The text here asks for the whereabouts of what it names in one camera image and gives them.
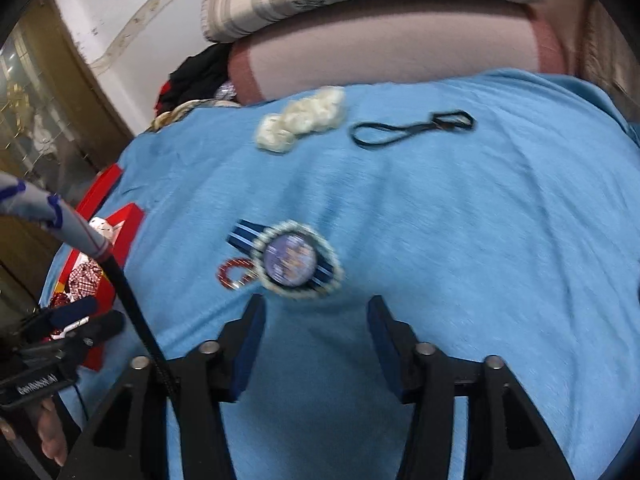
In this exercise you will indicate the red plaid scrunchie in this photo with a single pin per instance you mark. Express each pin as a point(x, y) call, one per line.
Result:
point(85, 279)

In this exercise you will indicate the wooden glass door cabinet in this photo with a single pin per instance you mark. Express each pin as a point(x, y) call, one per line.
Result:
point(40, 125)

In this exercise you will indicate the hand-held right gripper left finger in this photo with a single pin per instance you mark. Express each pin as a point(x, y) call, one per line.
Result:
point(245, 355)

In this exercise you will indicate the red polka dot scrunchie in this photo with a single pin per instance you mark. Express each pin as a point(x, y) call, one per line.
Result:
point(59, 301)

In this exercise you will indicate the cream scrunchie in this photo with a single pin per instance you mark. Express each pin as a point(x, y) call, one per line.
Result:
point(300, 117)

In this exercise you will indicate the purple patterned cloth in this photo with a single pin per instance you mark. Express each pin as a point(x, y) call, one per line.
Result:
point(226, 91)

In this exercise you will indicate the dark clothes pile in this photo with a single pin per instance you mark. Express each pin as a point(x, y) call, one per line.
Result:
point(197, 75)

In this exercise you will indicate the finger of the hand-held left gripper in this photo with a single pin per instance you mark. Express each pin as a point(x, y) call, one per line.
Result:
point(97, 327)
point(67, 312)

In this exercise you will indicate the pink sofa cushion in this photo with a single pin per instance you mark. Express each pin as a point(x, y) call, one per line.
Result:
point(390, 55)

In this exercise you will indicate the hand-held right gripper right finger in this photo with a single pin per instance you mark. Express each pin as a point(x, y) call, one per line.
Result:
point(387, 355)

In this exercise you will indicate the red box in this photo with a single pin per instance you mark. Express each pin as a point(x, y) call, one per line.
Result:
point(107, 185)

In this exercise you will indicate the beige patterned cloth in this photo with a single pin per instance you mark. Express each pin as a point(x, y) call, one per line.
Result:
point(185, 112)

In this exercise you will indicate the person's left hand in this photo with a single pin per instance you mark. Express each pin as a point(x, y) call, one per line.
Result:
point(50, 432)

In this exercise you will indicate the blue blanket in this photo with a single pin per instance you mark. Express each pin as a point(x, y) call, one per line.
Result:
point(425, 210)

